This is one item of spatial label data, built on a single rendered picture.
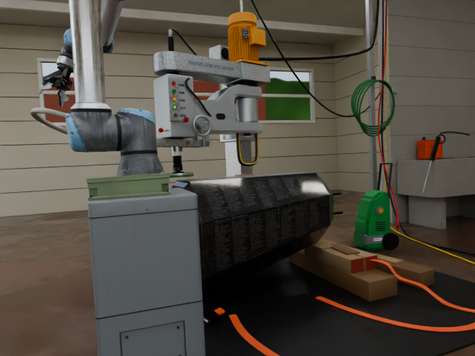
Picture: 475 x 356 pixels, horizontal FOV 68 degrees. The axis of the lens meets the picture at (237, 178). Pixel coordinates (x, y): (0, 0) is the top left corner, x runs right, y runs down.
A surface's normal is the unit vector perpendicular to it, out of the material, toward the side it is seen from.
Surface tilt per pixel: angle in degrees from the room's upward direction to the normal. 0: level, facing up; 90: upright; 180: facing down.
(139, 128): 87
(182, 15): 90
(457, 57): 90
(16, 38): 90
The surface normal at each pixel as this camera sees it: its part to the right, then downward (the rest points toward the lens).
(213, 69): 0.63, 0.01
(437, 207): -0.95, 0.06
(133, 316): 0.32, 0.04
